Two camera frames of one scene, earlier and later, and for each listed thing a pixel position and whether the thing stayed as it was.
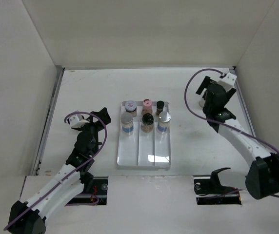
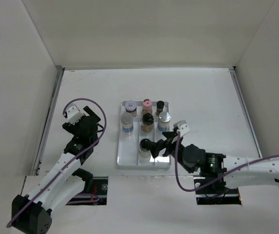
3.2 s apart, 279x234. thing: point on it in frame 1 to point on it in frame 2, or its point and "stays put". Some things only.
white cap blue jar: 164,123 stays put
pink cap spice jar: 147,107 stays put
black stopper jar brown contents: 147,124 stays put
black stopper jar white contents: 202,101 to 144,148
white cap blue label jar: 127,120 stays put
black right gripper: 203,85 to 156,147
